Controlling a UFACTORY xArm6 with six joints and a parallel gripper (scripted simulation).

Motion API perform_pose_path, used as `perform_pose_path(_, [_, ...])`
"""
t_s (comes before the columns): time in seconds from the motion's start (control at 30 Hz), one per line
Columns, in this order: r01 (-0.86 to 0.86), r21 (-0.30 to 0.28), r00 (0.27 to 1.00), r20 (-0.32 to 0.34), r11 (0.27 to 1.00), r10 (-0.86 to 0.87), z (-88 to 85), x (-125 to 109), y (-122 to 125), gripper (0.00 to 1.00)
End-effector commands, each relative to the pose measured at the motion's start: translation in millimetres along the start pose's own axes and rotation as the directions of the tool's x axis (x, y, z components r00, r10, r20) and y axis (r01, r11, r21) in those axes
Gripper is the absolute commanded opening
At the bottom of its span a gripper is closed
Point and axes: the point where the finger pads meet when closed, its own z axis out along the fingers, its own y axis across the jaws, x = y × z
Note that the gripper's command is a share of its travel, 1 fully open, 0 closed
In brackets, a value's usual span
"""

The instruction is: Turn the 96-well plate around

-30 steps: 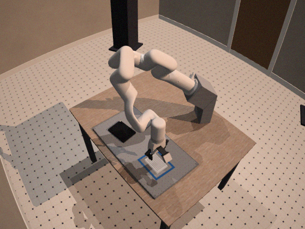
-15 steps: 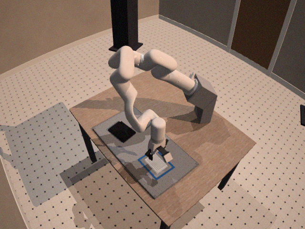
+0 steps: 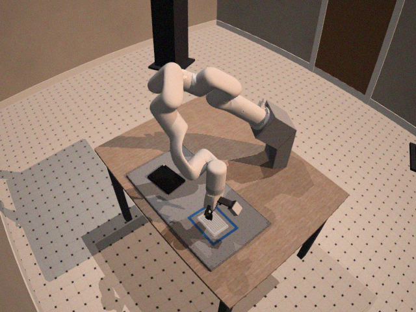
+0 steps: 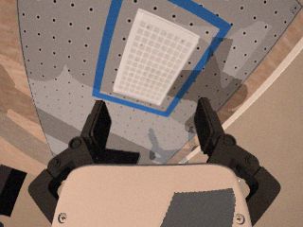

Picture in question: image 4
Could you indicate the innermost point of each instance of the blue tape outline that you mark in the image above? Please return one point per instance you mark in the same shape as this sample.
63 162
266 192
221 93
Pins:
189 5

